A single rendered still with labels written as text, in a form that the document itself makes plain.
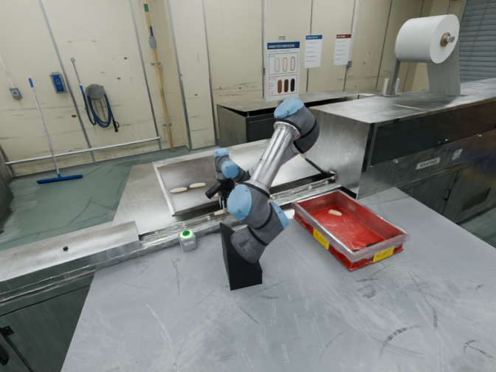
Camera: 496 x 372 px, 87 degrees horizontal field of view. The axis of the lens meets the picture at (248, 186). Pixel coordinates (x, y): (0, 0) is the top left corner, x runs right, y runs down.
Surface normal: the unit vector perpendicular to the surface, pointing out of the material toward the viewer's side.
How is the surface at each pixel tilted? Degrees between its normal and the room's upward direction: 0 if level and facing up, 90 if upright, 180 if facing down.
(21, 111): 90
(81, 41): 90
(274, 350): 0
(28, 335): 90
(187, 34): 90
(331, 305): 0
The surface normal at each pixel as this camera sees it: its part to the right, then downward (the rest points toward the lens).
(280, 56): 0.43, 0.41
